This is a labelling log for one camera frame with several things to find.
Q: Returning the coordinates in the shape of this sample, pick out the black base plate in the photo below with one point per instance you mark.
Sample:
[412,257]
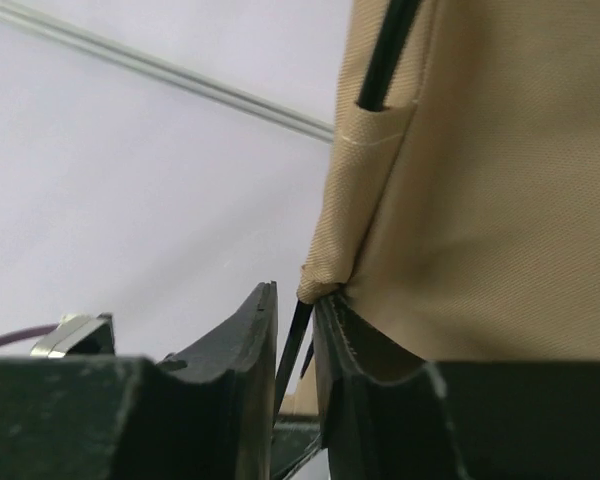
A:
[296,440]

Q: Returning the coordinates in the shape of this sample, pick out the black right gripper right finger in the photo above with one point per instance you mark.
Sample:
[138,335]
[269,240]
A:
[387,414]

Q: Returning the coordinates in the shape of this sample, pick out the beige fabric pet tent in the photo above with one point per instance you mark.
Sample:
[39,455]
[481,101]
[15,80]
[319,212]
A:
[463,220]

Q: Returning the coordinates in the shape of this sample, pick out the aluminium frame post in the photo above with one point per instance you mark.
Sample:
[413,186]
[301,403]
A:
[115,53]

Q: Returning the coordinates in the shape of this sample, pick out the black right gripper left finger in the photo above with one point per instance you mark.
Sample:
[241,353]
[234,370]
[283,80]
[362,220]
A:
[204,413]

